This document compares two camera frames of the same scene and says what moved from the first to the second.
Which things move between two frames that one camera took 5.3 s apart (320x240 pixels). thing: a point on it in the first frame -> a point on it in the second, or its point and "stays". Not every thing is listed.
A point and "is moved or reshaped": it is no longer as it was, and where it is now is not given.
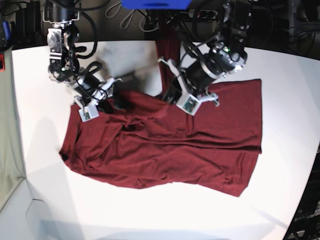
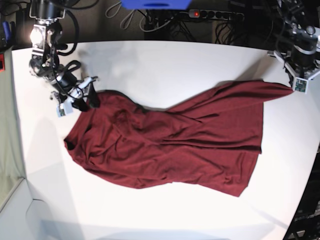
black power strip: [203, 13] stays
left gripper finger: [104, 106] -> [80, 104]
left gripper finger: [119, 102] -> [94, 101]
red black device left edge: [2, 67] stays
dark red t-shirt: [146, 141] is moved or reshaped
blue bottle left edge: [7, 30] stays
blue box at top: [165, 4] stays
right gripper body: [195, 84] -> [300, 61]
